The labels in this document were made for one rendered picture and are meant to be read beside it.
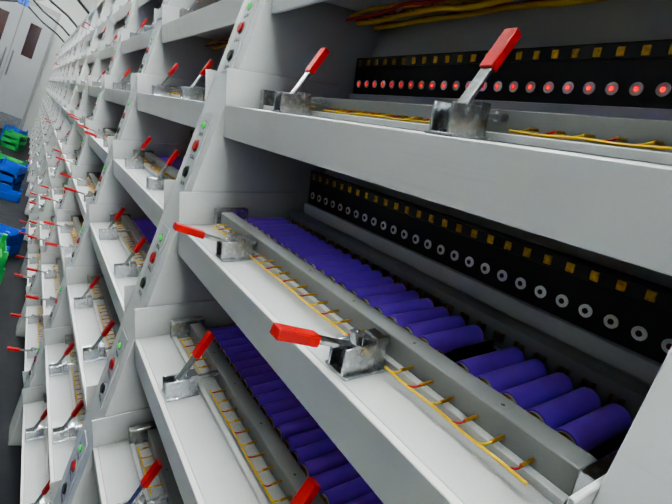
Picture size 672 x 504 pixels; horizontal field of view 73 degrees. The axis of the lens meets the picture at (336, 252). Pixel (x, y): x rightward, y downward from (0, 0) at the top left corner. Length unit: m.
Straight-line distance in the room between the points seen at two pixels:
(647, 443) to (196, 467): 0.42
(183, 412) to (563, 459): 0.44
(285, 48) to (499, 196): 0.52
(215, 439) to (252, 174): 0.39
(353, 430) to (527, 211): 0.18
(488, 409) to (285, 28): 0.60
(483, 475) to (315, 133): 0.32
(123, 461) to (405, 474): 0.59
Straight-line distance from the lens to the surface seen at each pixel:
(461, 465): 0.29
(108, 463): 0.82
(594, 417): 0.34
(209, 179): 0.71
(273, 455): 0.51
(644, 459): 0.23
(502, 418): 0.30
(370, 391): 0.33
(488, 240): 0.46
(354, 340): 0.34
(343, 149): 0.42
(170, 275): 0.73
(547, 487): 0.29
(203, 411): 0.60
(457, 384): 0.32
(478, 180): 0.30
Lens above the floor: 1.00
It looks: 5 degrees down
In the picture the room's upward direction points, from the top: 23 degrees clockwise
